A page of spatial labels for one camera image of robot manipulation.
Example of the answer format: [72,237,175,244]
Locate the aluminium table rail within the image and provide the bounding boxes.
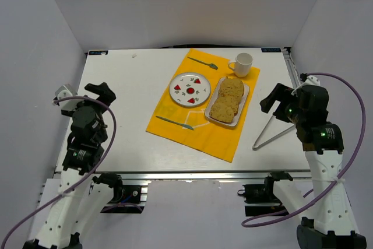
[281,47,301,88]

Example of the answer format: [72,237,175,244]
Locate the white mug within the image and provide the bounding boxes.
[228,52,253,78]

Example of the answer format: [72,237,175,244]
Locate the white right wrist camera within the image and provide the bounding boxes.
[300,73,321,87]

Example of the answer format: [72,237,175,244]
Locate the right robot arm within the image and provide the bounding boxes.
[260,83,367,248]

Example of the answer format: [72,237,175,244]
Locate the blue table label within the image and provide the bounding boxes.
[88,50,108,56]
[261,48,282,53]

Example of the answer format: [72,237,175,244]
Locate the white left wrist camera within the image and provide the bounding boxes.
[53,84,78,111]

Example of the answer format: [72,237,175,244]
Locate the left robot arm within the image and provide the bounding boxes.
[24,82,123,248]

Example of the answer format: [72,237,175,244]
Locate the round watermelon pattern plate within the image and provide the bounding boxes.
[168,72,211,107]

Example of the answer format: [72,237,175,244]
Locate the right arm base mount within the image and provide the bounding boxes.
[237,171,293,217]

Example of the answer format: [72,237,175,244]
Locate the metal serving tongs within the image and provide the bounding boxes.
[252,115,295,151]

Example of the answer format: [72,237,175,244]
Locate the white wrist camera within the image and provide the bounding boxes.
[53,84,78,111]
[300,73,321,87]

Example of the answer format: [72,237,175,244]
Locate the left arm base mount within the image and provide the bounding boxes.
[93,173,144,214]

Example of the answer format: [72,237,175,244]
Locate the bread slice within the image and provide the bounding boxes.
[209,103,234,123]
[215,96,239,115]
[218,77,244,101]

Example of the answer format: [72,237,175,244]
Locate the teal knife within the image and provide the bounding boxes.
[156,115,194,130]

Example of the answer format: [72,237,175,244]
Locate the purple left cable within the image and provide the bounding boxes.
[0,96,118,249]

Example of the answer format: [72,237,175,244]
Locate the left blue table label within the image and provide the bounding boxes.
[88,50,108,56]

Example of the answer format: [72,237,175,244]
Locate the right blue table label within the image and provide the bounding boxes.
[261,48,282,53]

